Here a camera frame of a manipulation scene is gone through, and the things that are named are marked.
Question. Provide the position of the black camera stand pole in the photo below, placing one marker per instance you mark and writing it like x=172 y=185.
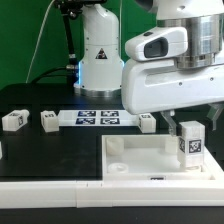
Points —
x=71 y=10

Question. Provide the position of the white L-shaped fence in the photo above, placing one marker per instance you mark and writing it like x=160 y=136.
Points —
x=112 y=193

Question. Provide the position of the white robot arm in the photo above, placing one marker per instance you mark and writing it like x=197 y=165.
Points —
x=177 y=64

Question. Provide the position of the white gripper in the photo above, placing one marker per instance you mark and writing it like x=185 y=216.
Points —
x=158 y=86

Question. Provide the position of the white part left edge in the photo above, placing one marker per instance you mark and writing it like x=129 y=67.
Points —
x=1 y=154

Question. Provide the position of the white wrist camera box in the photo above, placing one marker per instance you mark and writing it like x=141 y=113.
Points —
x=158 y=43

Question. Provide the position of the white square tabletop part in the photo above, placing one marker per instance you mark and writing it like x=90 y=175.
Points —
x=146 y=157

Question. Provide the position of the white marker base plate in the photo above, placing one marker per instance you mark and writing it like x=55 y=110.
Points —
x=96 y=118

